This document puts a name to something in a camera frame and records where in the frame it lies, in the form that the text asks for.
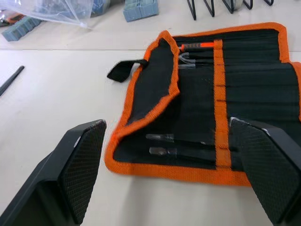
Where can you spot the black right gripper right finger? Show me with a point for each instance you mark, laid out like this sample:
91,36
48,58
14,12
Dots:
270,169

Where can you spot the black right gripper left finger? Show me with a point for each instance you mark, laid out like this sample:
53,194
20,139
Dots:
70,169

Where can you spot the black tweezers with clear cap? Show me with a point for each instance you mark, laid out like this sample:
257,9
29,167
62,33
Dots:
183,153
185,139

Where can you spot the black and orange tool roll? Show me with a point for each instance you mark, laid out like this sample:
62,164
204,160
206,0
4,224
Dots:
211,101

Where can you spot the black tweezers on table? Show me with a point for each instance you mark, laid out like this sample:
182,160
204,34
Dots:
10,80

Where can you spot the straight tweezers with clear cap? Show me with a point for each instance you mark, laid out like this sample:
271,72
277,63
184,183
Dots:
187,67

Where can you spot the curved tweezers with clear cap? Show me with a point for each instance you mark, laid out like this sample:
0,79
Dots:
187,58

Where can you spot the blue-grey plastic box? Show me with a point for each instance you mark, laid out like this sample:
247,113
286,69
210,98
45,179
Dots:
18,29
141,9

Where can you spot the clear plastic bag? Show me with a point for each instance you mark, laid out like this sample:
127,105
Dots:
51,10

